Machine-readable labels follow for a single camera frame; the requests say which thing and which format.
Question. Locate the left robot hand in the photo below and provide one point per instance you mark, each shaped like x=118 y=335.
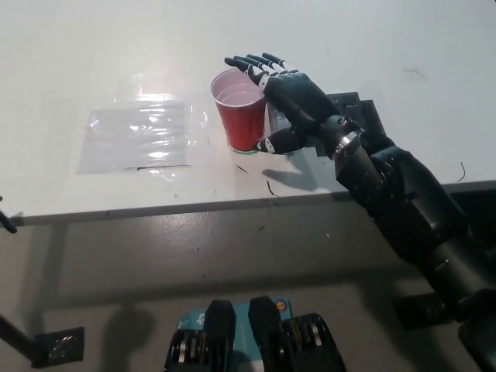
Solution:
x=7 y=222

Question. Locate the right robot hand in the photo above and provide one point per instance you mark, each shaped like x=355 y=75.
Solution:
x=298 y=97

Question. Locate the clear pump hand soap bottle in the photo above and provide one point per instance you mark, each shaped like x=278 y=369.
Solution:
x=277 y=120

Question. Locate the black robot torso teal top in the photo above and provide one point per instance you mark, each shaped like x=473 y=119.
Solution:
x=255 y=341

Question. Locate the red plastic cup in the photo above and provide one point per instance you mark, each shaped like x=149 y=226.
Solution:
x=242 y=124

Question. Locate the black tape square patch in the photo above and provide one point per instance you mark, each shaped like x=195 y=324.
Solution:
x=360 y=112

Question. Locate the black table leg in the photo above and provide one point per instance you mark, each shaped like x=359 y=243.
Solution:
x=17 y=341

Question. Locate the left table leg foot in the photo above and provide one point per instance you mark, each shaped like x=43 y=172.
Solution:
x=58 y=346

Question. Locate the table leg foot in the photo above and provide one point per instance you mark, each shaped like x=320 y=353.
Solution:
x=416 y=310
x=58 y=346

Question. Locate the clear plastic sheet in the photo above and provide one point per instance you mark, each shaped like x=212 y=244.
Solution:
x=135 y=139

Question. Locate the right table leg foot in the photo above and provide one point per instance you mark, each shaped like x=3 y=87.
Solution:
x=416 y=310

